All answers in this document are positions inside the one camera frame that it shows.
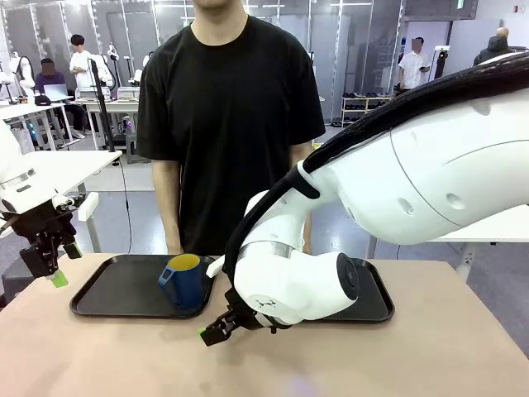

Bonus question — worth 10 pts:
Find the white table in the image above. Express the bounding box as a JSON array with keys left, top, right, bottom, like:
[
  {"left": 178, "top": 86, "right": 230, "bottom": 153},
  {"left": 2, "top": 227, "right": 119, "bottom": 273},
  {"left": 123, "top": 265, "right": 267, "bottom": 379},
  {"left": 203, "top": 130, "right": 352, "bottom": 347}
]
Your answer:
[
  {"left": 18, "top": 149, "right": 124, "bottom": 253},
  {"left": 366, "top": 204, "right": 529, "bottom": 285}
]

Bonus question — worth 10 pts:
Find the black braided cable sleeve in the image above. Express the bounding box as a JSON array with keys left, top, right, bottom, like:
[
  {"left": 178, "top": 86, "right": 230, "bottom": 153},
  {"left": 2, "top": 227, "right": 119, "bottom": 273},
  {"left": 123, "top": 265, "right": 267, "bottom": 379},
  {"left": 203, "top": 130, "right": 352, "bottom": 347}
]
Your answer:
[{"left": 222, "top": 51, "right": 529, "bottom": 282}]

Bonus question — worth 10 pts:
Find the person in white short-sleeve shirt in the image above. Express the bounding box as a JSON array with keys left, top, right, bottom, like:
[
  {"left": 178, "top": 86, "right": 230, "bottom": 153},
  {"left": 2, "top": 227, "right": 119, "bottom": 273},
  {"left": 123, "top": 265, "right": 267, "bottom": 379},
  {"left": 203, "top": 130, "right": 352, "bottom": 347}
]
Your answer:
[{"left": 397, "top": 36, "right": 431, "bottom": 93}]

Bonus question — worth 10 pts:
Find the white shoe rack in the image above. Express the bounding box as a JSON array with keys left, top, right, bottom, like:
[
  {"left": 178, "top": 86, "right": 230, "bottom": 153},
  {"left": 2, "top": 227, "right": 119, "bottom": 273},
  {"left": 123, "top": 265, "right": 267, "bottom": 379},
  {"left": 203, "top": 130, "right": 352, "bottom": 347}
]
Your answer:
[{"left": 341, "top": 95, "right": 392, "bottom": 127}]

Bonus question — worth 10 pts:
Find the person's right forearm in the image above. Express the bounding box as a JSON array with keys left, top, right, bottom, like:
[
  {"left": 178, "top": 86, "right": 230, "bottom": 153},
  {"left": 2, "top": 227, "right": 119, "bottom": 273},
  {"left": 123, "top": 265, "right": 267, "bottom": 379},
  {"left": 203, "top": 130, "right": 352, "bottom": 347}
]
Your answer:
[{"left": 150, "top": 159, "right": 186, "bottom": 256}]

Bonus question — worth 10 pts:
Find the black plastic tray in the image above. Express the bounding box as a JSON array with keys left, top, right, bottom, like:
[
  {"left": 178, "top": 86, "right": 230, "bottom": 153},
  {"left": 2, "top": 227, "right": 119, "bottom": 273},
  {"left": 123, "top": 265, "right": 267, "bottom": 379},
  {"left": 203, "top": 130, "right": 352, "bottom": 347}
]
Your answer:
[
  {"left": 322, "top": 258, "right": 396, "bottom": 324},
  {"left": 69, "top": 254, "right": 219, "bottom": 319}
]

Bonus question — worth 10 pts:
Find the person in dark puffer jacket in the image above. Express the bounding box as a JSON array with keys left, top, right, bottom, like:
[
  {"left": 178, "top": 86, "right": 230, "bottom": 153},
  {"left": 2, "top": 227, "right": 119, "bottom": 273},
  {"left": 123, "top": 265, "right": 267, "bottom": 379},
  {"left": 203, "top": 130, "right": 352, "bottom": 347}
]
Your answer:
[{"left": 473, "top": 27, "right": 513, "bottom": 67}]

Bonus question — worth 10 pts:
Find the blue mug yellow inside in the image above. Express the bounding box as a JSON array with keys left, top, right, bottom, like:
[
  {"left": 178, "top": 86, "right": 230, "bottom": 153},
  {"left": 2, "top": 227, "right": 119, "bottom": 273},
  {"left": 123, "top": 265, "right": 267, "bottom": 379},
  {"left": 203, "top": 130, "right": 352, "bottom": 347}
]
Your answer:
[{"left": 158, "top": 253, "right": 207, "bottom": 310}]

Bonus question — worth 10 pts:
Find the white background desk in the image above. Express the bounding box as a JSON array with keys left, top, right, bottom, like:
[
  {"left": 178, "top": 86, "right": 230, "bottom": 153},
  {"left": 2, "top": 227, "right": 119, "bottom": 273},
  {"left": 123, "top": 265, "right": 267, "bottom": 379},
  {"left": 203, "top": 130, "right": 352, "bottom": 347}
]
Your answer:
[{"left": 0, "top": 103, "right": 71, "bottom": 152}]

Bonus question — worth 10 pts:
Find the person's left forearm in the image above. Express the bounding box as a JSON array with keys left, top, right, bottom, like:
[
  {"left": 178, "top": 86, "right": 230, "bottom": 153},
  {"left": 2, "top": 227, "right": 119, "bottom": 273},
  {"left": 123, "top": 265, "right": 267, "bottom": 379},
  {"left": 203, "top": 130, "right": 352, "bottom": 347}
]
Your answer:
[{"left": 303, "top": 206, "right": 314, "bottom": 253}]

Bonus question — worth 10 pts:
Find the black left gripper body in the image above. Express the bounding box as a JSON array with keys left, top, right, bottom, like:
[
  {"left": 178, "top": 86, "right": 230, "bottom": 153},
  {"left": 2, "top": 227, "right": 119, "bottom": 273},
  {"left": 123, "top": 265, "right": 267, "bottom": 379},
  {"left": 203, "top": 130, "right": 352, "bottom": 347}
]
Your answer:
[{"left": 12, "top": 200, "right": 78, "bottom": 249}]

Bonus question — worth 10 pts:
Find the white background workbench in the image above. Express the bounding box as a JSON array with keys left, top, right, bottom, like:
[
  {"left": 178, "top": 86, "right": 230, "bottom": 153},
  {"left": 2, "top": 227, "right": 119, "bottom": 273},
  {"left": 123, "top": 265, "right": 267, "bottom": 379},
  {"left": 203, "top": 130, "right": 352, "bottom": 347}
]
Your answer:
[{"left": 84, "top": 98, "right": 140, "bottom": 151}]

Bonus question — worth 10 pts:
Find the black-haired person white shirt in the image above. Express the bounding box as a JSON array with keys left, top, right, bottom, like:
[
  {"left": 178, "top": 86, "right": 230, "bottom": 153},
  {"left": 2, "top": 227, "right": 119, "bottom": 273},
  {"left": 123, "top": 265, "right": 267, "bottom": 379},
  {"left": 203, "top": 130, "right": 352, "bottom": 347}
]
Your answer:
[{"left": 69, "top": 34, "right": 98, "bottom": 90}]

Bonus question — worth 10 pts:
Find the seated person in purple top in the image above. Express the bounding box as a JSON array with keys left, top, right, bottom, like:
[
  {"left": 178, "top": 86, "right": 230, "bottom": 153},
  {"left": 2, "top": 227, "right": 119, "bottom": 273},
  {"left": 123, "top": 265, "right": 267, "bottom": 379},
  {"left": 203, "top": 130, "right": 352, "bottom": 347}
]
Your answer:
[{"left": 33, "top": 58, "right": 86, "bottom": 140}]

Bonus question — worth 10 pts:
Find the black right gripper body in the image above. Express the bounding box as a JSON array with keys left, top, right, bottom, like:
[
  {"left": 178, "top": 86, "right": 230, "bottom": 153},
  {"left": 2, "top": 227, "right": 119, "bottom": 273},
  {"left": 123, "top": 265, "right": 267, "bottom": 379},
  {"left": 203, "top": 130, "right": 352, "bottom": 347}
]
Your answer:
[{"left": 225, "top": 304, "right": 260, "bottom": 332}]

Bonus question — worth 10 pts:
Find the black pole with light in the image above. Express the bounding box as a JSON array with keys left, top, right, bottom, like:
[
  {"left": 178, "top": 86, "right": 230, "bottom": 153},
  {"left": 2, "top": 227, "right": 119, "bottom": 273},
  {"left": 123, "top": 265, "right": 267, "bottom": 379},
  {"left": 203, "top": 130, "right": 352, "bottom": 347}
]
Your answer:
[{"left": 429, "top": 46, "right": 450, "bottom": 84}]

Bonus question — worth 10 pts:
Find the black tripod pole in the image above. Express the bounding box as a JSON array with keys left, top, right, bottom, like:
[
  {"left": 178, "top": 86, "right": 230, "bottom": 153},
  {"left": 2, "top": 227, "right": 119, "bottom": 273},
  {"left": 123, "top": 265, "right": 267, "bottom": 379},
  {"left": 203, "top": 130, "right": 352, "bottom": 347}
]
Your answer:
[{"left": 84, "top": 55, "right": 117, "bottom": 153}]

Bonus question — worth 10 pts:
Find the person in black t-shirt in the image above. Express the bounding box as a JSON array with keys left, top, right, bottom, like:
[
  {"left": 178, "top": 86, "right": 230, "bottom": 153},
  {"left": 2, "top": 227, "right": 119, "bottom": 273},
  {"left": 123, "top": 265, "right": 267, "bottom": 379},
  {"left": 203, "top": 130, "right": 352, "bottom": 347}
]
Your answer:
[{"left": 136, "top": 0, "right": 326, "bottom": 256}]

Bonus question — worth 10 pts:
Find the grey laptop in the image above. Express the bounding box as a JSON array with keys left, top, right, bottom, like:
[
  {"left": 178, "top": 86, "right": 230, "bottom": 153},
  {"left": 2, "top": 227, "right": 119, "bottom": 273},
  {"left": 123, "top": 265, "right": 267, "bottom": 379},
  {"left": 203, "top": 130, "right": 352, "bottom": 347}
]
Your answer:
[{"left": 43, "top": 84, "right": 74, "bottom": 103}]

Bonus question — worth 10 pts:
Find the grey step stool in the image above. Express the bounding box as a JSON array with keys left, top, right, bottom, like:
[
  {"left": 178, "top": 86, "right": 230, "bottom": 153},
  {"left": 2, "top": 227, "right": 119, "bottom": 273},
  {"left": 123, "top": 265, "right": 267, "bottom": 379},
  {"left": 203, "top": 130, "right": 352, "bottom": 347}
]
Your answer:
[{"left": 125, "top": 132, "right": 140, "bottom": 165}]

